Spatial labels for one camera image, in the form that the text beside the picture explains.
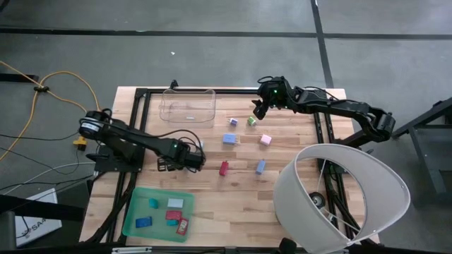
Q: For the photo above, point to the small purple plug charger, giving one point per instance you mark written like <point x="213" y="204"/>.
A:
<point x="233" y="121"/>

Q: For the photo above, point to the clear plastic bin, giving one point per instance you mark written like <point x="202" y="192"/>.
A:
<point x="187" y="106"/>

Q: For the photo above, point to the teal box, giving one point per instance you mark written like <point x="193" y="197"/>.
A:
<point x="153" y="202"/>
<point x="172" y="222"/>

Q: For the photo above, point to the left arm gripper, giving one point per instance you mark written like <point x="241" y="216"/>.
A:
<point x="189" y="158"/>

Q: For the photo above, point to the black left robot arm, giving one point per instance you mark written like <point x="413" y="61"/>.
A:
<point x="134" y="139"/>

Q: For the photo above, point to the pale blue box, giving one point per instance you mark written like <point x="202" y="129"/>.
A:
<point x="175" y="202"/>

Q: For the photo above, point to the wide blue charger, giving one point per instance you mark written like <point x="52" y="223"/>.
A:
<point x="229" y="138"/>

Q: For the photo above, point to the red box with display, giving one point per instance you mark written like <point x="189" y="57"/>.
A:
<point x="182" y="226"/>

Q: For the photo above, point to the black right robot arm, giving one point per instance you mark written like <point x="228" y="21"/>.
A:
<point x="339" y="106"/>

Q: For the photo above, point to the dark metal table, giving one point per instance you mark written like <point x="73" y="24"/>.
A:
<point x="438" y="108"/>

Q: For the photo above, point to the red multiport charger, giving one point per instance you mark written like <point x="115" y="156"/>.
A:
<point x="224" y="168"/>

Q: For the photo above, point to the black aluminium table frame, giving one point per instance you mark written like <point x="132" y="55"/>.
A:
<point x="229" y="91"/>

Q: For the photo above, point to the light blue multiport charger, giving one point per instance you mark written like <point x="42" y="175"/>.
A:
<point x="260" y="166"/>

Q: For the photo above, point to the white lamp shade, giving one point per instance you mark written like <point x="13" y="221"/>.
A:
<point x="296" y="211"/>

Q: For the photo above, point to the silver metal bracket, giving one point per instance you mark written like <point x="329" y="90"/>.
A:
<point x="131" y="250"/>

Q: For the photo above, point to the dark blue box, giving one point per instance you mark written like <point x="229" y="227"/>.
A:
<point x="144" y="222"/>

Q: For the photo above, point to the green plastic bin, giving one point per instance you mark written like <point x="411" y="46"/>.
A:
<point x="159" y="231"/>

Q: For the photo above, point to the black frame clamp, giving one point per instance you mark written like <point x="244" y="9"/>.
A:
<point x="173" y="84"/>

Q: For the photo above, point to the white printed box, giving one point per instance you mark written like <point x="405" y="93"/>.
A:
<point x="35" y="222"/>

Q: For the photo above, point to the pink cube charger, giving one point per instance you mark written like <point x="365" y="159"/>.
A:
<point x="265" y="139"/>

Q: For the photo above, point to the small green plug charger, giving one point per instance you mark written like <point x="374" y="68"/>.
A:
<point x="251" y="121"/>

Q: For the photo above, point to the plain red box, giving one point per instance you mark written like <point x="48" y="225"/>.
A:
<point x="173" y="215"/>

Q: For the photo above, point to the person's head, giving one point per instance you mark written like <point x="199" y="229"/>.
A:
<point x="287" y="246"/>

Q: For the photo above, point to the black floor bar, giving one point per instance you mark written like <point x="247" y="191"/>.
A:
<point x="19" y="78"/>

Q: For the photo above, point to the yellow black clamp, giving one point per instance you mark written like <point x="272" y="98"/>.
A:
<point x="80" y="143"/>

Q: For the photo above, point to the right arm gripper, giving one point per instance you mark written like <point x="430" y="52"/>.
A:
<point x="273" y="93"/>

